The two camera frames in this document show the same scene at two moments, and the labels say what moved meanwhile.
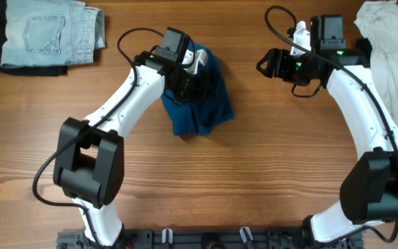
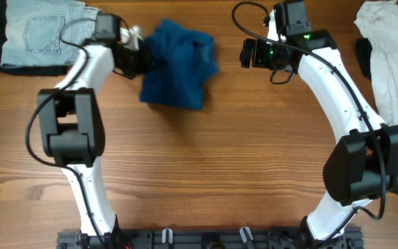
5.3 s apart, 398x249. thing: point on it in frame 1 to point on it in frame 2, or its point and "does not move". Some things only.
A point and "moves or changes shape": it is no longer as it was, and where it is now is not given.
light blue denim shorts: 52,32 does not move
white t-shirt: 394,32 does not move
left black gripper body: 188,86 to 135,61
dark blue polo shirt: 212,106 moves or changes shape
